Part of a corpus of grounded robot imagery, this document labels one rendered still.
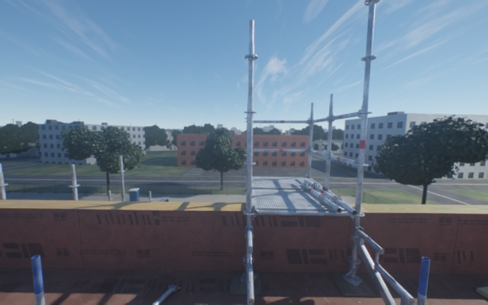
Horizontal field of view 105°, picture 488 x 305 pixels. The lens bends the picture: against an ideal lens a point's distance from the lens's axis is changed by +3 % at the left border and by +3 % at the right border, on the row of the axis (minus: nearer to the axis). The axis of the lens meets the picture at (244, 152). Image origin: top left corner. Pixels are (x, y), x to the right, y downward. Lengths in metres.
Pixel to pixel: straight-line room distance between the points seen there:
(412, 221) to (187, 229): 2.42
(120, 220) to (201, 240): 0.91
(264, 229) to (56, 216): 2.26
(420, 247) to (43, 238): 4.12
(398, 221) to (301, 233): 1.04
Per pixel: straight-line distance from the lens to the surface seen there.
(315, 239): 2.39
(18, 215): 3.26
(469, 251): 3.37
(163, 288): 2.42
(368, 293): 2.54
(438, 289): 3.02
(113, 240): 2.70
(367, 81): 2.20
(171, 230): 2.36
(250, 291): 1.66
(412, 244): 2.92
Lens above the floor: 1.53
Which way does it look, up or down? 6 degrees down
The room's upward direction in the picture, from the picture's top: 1 degrees clockwise
